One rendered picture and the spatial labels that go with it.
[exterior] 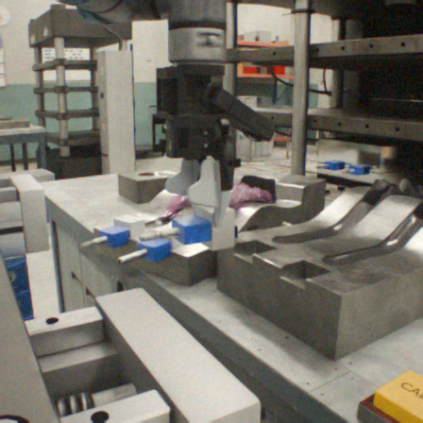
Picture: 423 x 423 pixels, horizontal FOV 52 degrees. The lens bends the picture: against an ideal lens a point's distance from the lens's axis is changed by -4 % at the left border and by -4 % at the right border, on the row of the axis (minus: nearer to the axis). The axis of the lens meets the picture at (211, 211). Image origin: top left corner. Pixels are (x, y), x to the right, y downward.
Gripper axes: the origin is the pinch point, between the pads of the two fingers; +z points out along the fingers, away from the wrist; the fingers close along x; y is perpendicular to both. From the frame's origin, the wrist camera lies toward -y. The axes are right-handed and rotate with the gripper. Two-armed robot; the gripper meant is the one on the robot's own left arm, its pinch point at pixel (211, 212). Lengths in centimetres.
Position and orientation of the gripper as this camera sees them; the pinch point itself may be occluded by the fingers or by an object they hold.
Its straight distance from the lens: 63.7
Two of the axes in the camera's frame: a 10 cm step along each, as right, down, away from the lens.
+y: -8.8, 1.2, -4.7
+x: 4.8, 2.3, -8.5
